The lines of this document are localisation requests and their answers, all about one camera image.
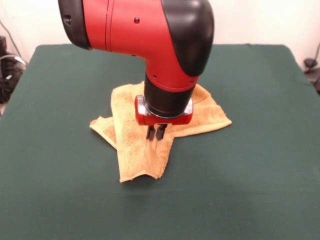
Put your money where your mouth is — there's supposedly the dark green table cloth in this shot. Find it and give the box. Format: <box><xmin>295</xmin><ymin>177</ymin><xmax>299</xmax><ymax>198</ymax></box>
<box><xmin>0</xmin><ymin>43</ymin><xmax>320</xmax><ymax>240</ymax></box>

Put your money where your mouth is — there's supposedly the yellow terry towel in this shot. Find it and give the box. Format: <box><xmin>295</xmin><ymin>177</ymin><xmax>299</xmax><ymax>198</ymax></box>
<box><xmin>89</xmin><ymin>81</ymin><xmax>233</xmax><ymax>184</ymax></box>

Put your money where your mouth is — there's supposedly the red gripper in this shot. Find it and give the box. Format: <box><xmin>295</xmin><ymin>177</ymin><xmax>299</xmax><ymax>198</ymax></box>
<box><xmin>134</xmin><ymin>94</ymin><xmax>195</xmax><ymax>142</ymax></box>

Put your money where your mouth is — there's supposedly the black clamp stand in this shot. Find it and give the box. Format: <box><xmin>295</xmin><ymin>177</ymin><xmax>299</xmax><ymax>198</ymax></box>
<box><xmin>303</xmin><ymin>57</ymin><xmax>320</xmax><ymax>95</ymax></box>

